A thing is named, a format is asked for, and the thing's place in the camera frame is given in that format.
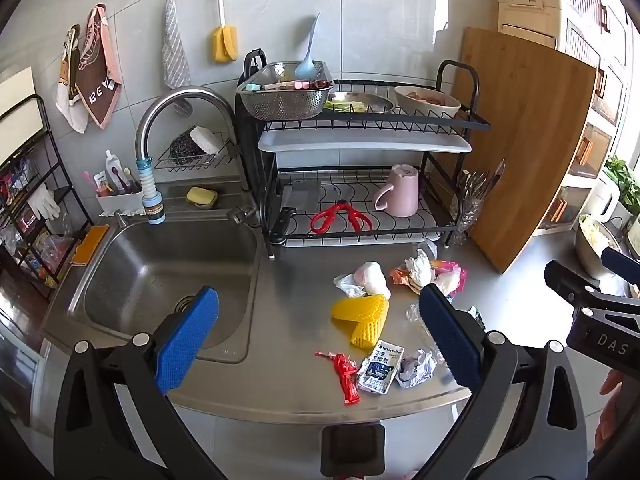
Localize white toothbrush holder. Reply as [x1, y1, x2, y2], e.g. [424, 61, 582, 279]
[95, 187, 146, 213]

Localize person's right hand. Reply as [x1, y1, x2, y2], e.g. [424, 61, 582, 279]
[595, 369, 640, 453]

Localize green potted plant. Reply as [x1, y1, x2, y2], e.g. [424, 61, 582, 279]
[605, 156, 640, 211]

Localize white glove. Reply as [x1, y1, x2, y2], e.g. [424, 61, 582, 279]
[27, 183, 62, 221]

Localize drawer storage cabinet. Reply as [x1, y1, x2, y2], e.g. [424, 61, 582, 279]
[497, 0, 638, 236]

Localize white drip tray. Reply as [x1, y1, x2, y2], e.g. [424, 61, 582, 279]
[285, 205, 451, 248]

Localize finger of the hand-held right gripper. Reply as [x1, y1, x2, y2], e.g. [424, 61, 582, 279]
[601, 246, 640, 286]
[544, 259, 640, 309]

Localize white tissue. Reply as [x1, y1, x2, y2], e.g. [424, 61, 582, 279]
[404, 249, 435, 286]

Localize steel sink knob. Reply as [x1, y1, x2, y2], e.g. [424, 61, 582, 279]
[226, 205, 257, 225]

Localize stainless steel sink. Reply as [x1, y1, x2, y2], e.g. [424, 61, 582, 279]
[40, 187, 263, 366]

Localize white plastic bag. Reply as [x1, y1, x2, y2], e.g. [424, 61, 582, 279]
[333, 261, 392, 300]

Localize silver paper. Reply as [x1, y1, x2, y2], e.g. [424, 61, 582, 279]
[396, 349, 438, 389]

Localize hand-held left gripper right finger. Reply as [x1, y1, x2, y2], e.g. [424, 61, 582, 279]
[418, 283, 588, 480]

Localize bundle of steel cutlery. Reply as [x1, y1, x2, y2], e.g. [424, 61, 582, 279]
[457, 159, 507, 203]

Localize teal handled utensil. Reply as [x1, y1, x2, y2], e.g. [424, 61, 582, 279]
[242, 80, 303, 93]

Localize black handled cleaver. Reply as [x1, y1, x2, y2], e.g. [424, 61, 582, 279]
[269, 180, 323, 246]

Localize white orange hanging towel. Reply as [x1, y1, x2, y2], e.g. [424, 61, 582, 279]
[55, 24, 91, 134]

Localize brown pink hanging towel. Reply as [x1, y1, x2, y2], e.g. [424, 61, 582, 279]
[75, 4, 123, 129]

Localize assorted colourful shelf packets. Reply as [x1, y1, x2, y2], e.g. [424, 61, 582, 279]
[0, 160, 76, 286]

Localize pink mug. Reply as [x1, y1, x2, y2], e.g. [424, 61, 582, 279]
[374, 163, 420, 218]

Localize orange cloth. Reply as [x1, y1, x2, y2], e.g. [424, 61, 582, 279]
[70, 224, 110, 266]

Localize clear glass cutlery holder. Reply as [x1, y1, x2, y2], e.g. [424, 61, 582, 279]
[450, 195, 476, 246]

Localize yellow soap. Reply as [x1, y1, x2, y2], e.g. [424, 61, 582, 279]
[186, 186, 218, 209]

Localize blue white faucet nozzle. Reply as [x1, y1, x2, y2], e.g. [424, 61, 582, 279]
[134, 157, 167, 226]

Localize white plastic tray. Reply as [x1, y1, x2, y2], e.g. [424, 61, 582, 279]
[257, 130, 473, 155]

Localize steel wool scrubber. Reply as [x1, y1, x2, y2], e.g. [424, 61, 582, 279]
[169, 127, 208, 163]

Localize yellow foam fruit net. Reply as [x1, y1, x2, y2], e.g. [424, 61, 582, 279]
[331, 294, 392, 350]

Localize pink snack wrapper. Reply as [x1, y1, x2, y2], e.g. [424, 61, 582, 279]
[430, 259, 467, 301]

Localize white bowl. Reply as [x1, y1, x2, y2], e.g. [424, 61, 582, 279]
[394, 85, 462, 118]

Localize white kettle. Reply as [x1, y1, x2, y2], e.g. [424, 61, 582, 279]
[585, 172, 621, 223]

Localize curved steel faucet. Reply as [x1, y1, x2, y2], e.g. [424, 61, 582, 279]
[135, 86, 251, 191]

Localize black dish rack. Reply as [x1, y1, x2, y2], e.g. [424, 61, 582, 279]
[235, 50, 493, 256]

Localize red scissors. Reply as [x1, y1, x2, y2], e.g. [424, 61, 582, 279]
[310, 200, 373, 234]

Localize red plastic wrapper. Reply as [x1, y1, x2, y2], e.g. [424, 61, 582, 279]
[315, 351, 362, 406]

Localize steel mesh colander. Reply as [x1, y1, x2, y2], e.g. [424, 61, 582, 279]
[236, 61, 336, 121]

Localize white toothpaste tube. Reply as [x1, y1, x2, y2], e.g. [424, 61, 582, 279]
[104, 150, 121, 193]

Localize white blue drink packet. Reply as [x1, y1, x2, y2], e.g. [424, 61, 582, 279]
[356, 340, 405, 395]

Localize black wire sink basket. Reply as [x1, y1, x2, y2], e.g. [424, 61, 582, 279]
[154, 132, 238, 171]

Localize black wire shelf rack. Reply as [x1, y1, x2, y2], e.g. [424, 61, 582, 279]
[0, 94, 96, 301]

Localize steel plate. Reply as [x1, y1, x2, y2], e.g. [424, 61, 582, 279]
[324, 91, 397, 115]

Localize wooden cutting board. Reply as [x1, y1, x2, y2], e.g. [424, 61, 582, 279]
[452, 26, 598, 274]

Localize yellow sponge brush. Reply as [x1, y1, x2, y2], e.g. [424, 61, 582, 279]
[212, 0, 240, 63]

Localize grey striped hanging towel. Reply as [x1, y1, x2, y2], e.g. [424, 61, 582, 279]
[161, 0, 192, 88]

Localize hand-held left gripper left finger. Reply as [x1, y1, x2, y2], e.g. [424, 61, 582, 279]
[52, 285, 228, 480]

